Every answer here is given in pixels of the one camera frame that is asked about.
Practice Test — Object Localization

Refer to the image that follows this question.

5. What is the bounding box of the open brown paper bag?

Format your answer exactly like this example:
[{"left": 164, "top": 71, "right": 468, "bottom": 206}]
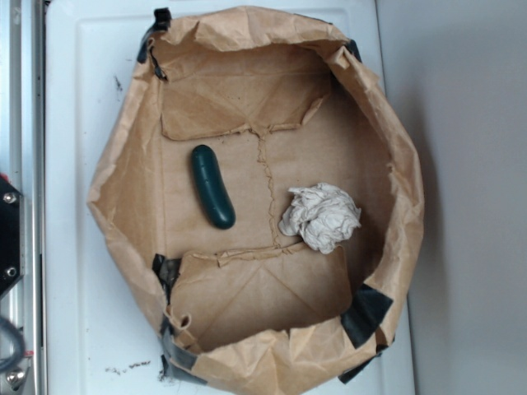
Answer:
[{"left": 87, "top": 7, "right": 424, "bottom": 394}]

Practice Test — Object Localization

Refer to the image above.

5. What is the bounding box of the crumpled white paper ball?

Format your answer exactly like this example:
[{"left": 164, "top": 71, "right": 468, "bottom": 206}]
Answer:
[{"left": 278, "top": 183, "right": 361, "bottom": 254}]

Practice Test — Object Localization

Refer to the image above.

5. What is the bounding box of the dark green plastic pickle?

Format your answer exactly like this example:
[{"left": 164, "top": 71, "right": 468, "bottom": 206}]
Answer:
[{"left": 191, "top": 145, "right": 236, "bottom": 230}]

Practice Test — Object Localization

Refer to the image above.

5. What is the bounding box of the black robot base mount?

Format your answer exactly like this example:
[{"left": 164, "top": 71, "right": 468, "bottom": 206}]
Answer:
[{"left": 0, "top": 173, "right": 23, "bottom": 299}]

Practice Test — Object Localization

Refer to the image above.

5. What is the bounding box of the aluminium frame rail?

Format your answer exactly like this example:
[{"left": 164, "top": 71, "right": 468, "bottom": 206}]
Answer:
[{"left": 1, "top": 1, "right": 48, "bottom": 394}]

